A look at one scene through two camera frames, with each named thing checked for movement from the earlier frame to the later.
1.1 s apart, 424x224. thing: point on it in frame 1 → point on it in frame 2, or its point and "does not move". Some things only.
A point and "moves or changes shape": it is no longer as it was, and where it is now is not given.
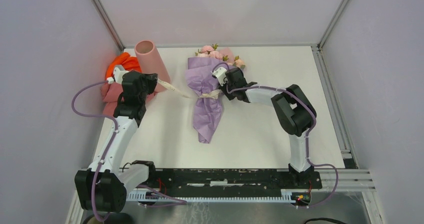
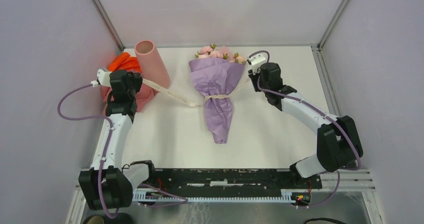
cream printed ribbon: x=209 y=95 moves or changes shape
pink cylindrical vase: x=151 y=62 does not move
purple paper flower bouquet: x=204 y=87 moves or changes shape
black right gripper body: x=228 y=90 → x=255 y=79
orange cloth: x=129 y=64 does not move
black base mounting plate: x=233 y=182 does not move
